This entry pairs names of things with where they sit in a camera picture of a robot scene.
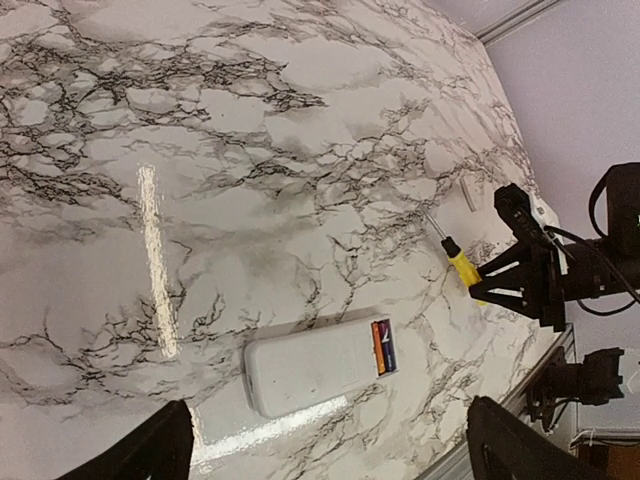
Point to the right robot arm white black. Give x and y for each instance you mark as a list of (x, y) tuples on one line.
[(608, 264)]

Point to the aluminium frame post right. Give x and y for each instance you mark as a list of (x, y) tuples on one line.
[(529, 11)]

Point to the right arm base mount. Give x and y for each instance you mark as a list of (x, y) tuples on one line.
[(593, 382)]

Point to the yellow handled screwdriver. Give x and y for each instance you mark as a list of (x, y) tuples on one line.
[(467, 272)]

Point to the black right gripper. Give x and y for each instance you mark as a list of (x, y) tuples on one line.
[(542, 296)]

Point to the orange battery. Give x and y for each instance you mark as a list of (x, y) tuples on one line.
[(378, 351)]

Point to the white remote control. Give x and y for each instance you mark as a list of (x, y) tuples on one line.
[(290, 373)]

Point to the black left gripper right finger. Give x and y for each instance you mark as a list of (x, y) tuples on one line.
[(502, 447)]

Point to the white battery cover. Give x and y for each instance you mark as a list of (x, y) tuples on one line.
[(468, 194)]

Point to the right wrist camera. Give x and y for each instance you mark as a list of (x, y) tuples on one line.
[(526, 215)]

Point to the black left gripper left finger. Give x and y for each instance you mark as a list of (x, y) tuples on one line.
[(159, 448)]

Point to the aluminium front rail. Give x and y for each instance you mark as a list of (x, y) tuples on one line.
[(457, 464)]

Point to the purple battery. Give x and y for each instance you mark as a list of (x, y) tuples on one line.
[(387, 345)]

